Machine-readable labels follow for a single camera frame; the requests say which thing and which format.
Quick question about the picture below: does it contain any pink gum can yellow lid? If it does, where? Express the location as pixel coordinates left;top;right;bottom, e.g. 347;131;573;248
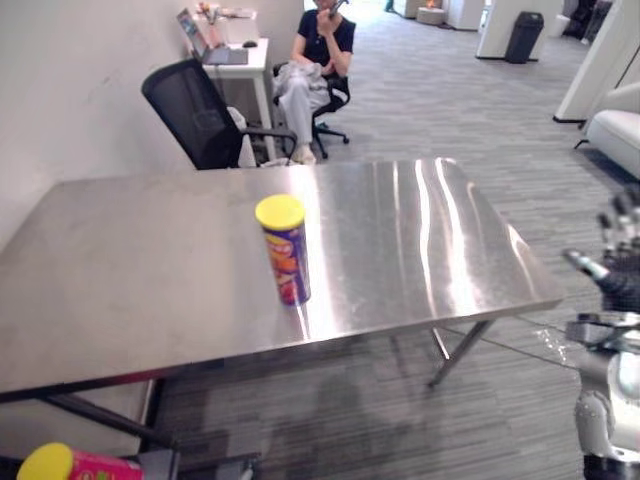
16;442;146;480

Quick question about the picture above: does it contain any white sofa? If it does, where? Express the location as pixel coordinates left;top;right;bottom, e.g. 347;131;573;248
573;82;640;181

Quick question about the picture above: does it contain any black swivel chair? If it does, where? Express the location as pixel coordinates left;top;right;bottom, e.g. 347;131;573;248
272;61;351;160

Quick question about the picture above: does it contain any black mesh office chair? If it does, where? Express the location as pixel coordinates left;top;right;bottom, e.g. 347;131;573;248
141;58;299;171

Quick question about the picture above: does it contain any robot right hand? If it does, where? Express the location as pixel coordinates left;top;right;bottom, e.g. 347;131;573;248
561;183;640;314

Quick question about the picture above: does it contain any person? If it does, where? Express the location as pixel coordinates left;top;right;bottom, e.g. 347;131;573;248
272;0;357;165

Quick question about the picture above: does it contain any purple chips can yellow lid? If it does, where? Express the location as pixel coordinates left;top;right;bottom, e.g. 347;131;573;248
254;193;312;307

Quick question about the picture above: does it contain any white partition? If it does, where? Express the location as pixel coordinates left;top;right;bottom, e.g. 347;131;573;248
552;0;640;124

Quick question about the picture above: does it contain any black trash bin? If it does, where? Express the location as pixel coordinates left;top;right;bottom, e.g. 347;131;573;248
503;11;545;65

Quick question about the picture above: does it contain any steel table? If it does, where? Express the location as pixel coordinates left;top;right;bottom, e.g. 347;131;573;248
0;156;565;451

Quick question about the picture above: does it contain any round white ottoman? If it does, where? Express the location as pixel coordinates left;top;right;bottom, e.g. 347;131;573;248
416;6;448;26

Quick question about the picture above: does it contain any open laptop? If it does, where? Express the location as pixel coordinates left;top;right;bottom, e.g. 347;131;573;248
175;7;250;67

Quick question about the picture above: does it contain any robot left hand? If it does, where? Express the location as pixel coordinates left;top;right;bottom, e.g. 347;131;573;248
139;448;262;480

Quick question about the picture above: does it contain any white desk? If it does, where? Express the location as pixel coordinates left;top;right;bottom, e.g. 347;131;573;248
197;10;278;162

